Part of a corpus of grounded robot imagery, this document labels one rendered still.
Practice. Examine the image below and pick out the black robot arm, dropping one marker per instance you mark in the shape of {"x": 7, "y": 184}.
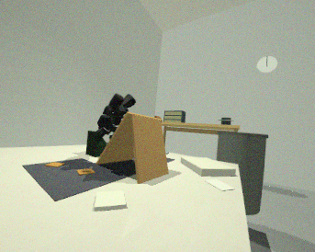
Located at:
{"x": 119, "y": 104}

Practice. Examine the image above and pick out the pale beige rectangular box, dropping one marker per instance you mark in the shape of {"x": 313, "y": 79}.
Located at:
{"x": 207, "y": 167}

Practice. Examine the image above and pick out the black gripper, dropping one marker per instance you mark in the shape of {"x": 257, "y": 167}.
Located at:
{"x": 108, "y": 121}

